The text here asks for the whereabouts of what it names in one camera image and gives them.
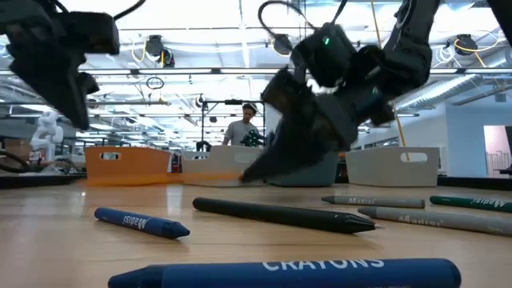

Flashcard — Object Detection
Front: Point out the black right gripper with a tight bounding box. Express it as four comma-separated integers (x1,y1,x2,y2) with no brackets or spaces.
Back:
242,51,395,183

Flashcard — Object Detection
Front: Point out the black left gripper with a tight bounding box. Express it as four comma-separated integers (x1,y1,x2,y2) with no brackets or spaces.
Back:
6,23,100,130

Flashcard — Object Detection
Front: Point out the teal plastic bin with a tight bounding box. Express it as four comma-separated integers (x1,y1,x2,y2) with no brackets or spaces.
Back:
266,150,339,188

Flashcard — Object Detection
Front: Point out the person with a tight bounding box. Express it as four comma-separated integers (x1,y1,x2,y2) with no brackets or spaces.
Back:
222,102,265,148

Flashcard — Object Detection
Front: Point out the cardboard box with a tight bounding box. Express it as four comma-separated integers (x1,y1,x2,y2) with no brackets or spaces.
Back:
2,138,33,161

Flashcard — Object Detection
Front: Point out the light grey plastic bin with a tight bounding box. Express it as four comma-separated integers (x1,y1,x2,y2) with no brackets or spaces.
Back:
181,144,265,188
345,146,441,188

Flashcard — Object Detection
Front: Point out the large black pen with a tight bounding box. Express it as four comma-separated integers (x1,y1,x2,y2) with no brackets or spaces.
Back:
192,197,385,236

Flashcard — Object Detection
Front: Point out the grey crayon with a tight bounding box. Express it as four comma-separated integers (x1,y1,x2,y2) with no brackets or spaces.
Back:
321,194,426,210
357,206,512,238

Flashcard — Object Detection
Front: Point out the orange plastic bin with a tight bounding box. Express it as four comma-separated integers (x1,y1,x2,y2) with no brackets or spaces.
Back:
83,146,172,186

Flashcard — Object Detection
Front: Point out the blue crayon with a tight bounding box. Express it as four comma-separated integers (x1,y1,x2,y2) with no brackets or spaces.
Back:
94,206,192,241
106,258,462,288

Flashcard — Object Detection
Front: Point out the green crayon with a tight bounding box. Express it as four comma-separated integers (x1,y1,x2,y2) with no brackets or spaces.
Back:
429,194,512,214

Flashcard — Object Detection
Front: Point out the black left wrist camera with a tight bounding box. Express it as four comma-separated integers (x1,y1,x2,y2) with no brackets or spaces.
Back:
59,11,121,56

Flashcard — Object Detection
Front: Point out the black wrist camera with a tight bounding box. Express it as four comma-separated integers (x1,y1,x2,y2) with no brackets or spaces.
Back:
294,22,358,88
59,11,121,56

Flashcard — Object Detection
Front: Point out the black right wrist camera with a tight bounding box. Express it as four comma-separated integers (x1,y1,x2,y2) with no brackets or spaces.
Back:
294,22,358,88

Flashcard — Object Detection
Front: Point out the black ceiling cable reel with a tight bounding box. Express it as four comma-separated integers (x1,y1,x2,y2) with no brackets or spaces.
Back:
273,34,293,56
454,34,479,57
144,34,176,68

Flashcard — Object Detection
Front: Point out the black aluminium table frame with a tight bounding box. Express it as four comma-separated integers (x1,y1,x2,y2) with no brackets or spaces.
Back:
0,172,512,191

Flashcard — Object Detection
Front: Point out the yellow cable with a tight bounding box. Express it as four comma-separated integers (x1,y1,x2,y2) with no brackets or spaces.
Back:
370,0,409,162

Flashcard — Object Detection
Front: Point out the black ceiling light rail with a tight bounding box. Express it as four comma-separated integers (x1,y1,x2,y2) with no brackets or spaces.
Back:
0,66,512,77

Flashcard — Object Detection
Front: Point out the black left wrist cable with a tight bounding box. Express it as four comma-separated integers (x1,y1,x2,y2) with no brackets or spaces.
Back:
113,0,147,21

